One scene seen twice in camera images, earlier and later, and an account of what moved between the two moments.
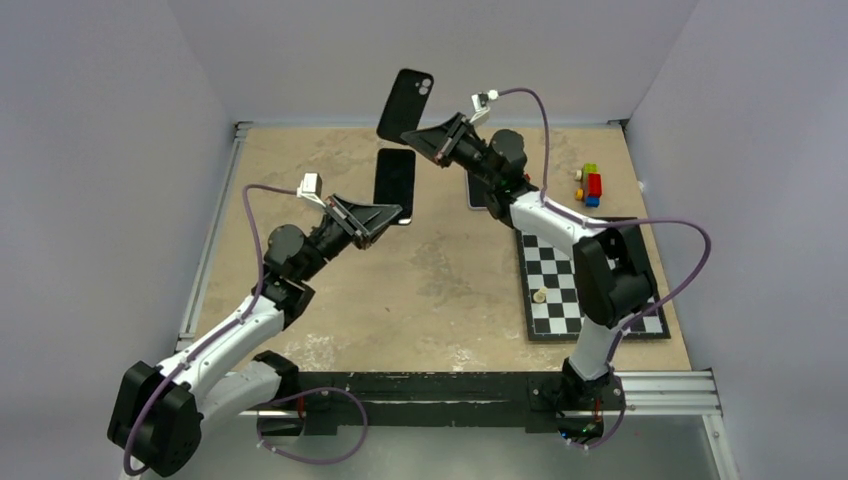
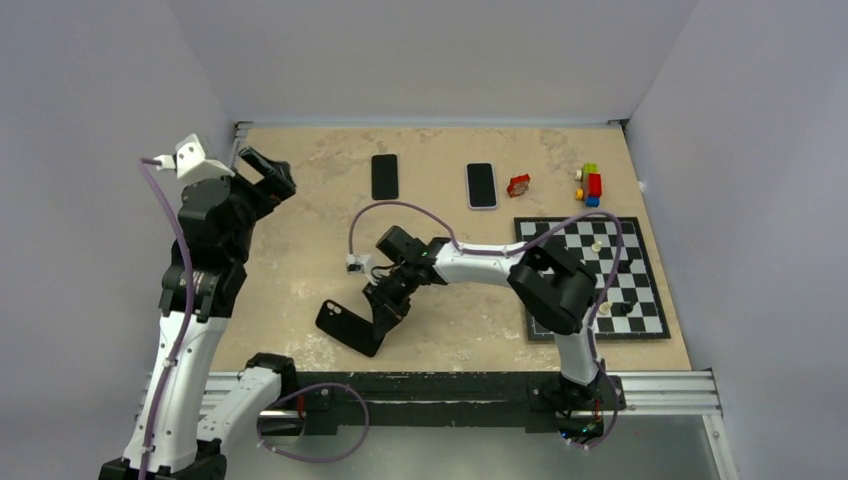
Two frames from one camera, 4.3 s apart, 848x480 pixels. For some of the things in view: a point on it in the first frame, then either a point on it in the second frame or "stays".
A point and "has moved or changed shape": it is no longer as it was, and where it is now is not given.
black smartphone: x=394 y=181 has moved or changed shape
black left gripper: x=358 y=220 -> x=277 y=187
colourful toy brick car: x=592 y=184 stays
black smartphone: x=405 y=106 -> x=348 y=327
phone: x=476 y=192 stays
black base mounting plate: x=533 y=400 stays
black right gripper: x=439 y=143 -> x=387 y=311
